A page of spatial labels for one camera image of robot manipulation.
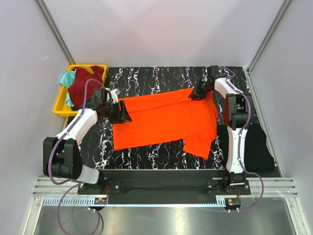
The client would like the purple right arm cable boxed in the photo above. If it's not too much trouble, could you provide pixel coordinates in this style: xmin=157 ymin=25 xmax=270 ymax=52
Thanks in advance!
xmin=200 ymin=66 xmax=266 ymax=213

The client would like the aluminium frame post right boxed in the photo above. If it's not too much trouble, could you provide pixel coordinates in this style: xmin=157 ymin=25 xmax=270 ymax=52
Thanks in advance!
xmin=247 ymin=0 xmax=293 ymax=73

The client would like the black marble pattern mat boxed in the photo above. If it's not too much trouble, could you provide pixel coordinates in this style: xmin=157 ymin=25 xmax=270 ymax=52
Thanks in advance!
xmin=51 ymin=66 xmax=260 ymax=170

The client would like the slotted cable duct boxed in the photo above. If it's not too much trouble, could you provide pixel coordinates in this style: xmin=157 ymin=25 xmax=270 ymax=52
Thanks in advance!
xmin=43 ymin=196 xmax=225 ymax=208

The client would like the aluminium frame post left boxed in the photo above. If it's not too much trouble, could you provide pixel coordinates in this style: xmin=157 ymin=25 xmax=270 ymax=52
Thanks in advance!
xmin=34 ymin=0 xmax=75 ymax=65

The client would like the dark red t shirt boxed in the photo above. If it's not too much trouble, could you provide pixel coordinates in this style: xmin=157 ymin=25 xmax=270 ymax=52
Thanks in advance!
xmin=68 ymin=66 xmax=104 ymax=109

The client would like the yellow plastic bin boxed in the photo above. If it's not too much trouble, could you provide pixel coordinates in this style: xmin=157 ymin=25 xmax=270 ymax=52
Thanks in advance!
xmin=53 ymin=65 xmax=107 ymax=117

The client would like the orange t shirt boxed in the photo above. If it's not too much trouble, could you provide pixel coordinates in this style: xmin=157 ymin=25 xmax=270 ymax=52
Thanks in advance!
xmin=112 ymin=88 xmax=218 ymax=160

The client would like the black folded t shirt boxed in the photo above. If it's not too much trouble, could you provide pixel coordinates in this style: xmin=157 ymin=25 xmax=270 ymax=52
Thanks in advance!
xmin=217 ymin=123 xmax=275 ymax=173

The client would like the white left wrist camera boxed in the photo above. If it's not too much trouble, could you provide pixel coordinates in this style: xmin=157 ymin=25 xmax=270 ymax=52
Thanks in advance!
xmin=108 ymin=89 xmax=120 ymax=104

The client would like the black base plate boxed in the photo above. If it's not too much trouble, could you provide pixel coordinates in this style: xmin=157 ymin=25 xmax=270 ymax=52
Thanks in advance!
xmin=47 ymin=168 xmax=282 ymax=205

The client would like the teal t shirt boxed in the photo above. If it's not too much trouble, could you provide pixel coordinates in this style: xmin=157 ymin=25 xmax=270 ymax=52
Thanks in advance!
xmin=60 ymin=70 xmax=76 ymax=108

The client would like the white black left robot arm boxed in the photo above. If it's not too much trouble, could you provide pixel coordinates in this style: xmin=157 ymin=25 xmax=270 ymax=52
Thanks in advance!
xmin=43 ymin=88 xmax=132 ymax=185

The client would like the aluminium frame post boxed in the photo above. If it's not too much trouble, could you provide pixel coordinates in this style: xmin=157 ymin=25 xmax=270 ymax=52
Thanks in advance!
xmin=247 ymin=0 xmax=293 ymax=73
xmin=34 ymin=0 xmax=75 ymax=65

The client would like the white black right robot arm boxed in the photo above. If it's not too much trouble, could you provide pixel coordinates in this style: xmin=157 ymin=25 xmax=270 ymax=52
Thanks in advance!
xmin=189 ymin=75 xmax=251 ymax=186

